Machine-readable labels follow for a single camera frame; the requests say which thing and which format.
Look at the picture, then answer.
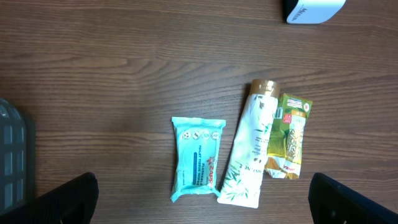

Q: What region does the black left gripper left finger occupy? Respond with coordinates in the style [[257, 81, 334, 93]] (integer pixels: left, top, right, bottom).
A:
[[1, 172, 99, 224]]

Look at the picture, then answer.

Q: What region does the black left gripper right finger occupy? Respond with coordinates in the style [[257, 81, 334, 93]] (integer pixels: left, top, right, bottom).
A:
[[308, 172, 397, 224]]

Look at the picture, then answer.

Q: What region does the green yellow snack pouch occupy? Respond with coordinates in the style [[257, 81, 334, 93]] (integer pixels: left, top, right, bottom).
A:
[[264, 93, 312, 179]]

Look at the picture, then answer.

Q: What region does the white green cosmetic tube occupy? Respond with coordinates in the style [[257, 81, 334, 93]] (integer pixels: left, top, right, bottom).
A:
[[217, 79, 280, 208]]

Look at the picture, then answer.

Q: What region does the teal wet wipes pack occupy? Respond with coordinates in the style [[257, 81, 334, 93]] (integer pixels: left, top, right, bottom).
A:
[[170, 117, 226, 202]]

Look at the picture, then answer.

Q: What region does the white barcode scanner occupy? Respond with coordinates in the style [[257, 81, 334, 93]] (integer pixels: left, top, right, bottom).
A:
[[282, 0, 346, 24]]

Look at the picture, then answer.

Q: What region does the grey plastic mesh basket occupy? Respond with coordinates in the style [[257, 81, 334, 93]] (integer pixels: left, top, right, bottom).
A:
[[1, 99, 35, 215]]

